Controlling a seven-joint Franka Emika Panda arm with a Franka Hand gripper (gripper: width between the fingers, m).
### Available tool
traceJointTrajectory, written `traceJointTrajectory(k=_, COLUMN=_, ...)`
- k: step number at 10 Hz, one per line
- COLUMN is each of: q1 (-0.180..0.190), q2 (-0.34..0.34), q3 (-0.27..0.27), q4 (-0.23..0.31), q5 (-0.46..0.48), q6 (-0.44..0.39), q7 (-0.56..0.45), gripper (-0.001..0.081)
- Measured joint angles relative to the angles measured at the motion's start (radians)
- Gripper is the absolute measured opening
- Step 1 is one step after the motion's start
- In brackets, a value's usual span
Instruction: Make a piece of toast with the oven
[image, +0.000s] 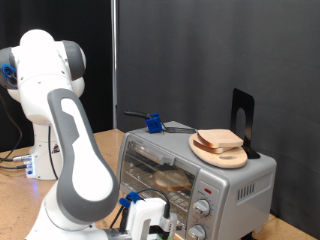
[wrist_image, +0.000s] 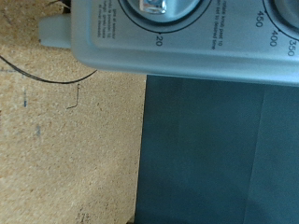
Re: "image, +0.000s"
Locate silver oven knob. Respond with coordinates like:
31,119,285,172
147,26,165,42
193,199,212,218
188,224,208,240

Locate metal oven wire rack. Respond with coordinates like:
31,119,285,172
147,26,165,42
123,163,196,218

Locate vertical metal pole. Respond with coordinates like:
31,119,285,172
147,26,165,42
110,0,119,130

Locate round wooden cutting board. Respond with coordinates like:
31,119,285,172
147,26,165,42
188,132,249,169

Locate metal spatula with blue block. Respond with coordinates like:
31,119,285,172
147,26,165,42
123,110,198,135

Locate dark grey backdrop curtain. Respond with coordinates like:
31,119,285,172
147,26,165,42
116,0,320,239

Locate blue cable clip on arm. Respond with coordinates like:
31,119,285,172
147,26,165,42
1,63,18,89

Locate white wrist camera blue mount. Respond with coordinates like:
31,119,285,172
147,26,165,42
118,191,179,240

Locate silver toaster oven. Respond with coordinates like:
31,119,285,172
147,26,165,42
116,120,278,240

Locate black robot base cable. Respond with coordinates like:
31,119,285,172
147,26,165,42
0,163,29,171
0,153,33,163

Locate glass oven door with handle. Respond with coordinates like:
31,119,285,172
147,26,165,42
118,133,201,231

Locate black backdrop curtain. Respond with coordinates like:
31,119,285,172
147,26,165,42
0,0,114,153

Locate black metal bookend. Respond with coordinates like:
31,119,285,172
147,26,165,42
230,88,262,160

